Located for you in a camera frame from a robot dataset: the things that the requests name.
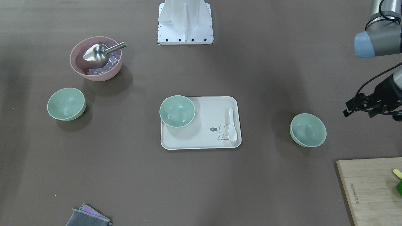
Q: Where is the grey folded cloth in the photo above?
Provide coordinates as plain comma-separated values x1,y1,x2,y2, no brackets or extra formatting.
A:
66,203,112,226

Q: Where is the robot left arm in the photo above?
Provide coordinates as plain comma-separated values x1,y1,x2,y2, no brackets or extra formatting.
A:
343,0,402,121

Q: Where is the green lime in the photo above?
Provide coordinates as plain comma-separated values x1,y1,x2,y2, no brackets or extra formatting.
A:
396,180,402,196

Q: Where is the green bowl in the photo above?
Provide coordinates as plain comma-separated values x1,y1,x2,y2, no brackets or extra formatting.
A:
46,87,86,121
159,95,196,128
290,113,327,148

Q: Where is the white ceramic spoon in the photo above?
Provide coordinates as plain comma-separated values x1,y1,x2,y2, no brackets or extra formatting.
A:
227,108,237,142

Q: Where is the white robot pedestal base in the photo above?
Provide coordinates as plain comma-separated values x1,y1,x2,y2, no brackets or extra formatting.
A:
157,0,214,45

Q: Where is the wooden cutting board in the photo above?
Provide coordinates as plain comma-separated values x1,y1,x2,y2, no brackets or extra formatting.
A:
336,157,402,226

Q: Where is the green bowl on tray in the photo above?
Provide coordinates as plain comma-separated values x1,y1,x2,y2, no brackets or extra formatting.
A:
159,95,196,128

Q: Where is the yellow plastic knife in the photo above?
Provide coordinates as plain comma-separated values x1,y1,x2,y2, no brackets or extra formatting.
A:
393,169,402,180

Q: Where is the pink bowl with ice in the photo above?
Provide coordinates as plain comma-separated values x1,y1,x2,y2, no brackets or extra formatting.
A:
69,36,122,82

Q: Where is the cream serving tray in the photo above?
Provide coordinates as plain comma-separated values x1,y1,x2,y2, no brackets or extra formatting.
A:
160,96,242,150

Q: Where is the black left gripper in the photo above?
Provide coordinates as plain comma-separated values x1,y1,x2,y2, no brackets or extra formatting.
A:
343,73,402,121

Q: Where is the metal ice scoop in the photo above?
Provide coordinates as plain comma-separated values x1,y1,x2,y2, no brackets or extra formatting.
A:
82,41,128,69

